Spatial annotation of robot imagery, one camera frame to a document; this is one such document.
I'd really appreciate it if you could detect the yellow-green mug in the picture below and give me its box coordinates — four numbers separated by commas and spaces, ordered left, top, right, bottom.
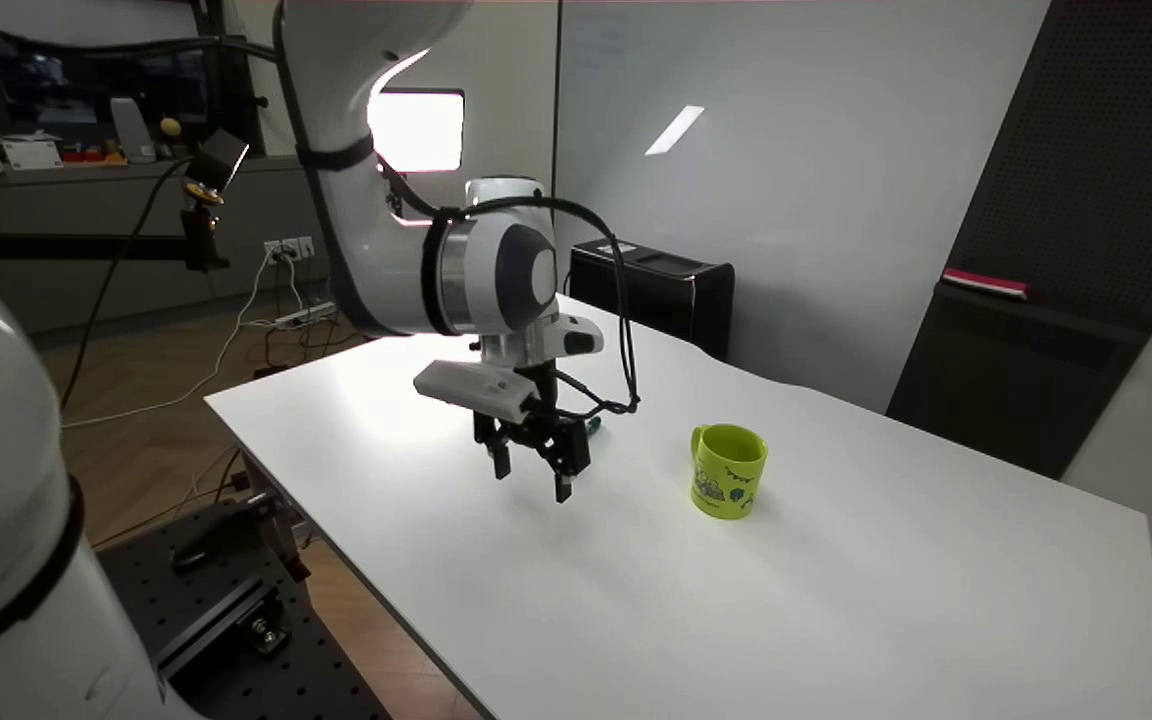
693, 424, 767, 520

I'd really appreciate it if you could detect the white power strip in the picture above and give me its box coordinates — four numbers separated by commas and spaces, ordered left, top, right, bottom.
263, 236, 316, 265

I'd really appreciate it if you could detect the camera on tripod arm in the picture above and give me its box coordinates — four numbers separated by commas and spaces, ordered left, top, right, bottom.
178, 127, 252, 271

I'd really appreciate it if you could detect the black tall cabinet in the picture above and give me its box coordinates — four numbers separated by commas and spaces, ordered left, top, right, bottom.
888, 0, 1152, 475

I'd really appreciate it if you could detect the cluttered background desk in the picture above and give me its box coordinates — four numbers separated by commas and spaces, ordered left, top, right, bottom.
0, 78, 328, 337

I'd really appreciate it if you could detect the black perforated breadboard base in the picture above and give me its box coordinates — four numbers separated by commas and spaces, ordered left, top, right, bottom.
101, 506, 386, 720

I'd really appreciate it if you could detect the black computer box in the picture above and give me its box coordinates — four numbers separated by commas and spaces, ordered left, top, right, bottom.
573, 240, 734, 359

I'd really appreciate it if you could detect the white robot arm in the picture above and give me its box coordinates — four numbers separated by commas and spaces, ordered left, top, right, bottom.
0, 0, 600, 720

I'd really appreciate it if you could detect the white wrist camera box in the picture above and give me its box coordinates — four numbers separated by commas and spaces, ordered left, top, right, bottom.
415, 359, 534, 424

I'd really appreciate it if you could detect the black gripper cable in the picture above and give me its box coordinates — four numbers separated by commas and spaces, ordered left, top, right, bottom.
428, 193, 643, 416

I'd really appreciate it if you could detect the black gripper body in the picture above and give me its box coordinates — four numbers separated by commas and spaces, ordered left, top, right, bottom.
470, 365, 600, 474

